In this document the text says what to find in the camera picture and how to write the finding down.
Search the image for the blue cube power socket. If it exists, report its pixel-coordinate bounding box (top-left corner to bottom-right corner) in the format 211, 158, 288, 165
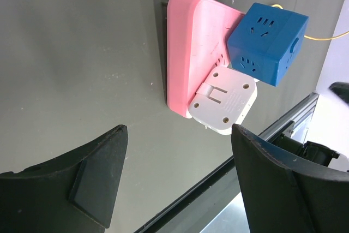
227, 3, 309, 86

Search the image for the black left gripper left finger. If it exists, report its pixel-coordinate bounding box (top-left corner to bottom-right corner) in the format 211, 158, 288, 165
1, 125, 128, 232

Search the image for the pink triangular power strip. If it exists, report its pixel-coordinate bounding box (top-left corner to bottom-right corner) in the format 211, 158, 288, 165
167, 0, 245, 118

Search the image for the white square socket adapter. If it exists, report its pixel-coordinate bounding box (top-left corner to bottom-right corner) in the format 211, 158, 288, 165
188, 66, 257, 135

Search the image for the yellow charger with cable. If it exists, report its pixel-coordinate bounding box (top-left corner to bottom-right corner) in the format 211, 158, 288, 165
271, 3, 349, 41

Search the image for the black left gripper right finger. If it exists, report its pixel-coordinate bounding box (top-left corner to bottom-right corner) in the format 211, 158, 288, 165
231, 124, 348, 232

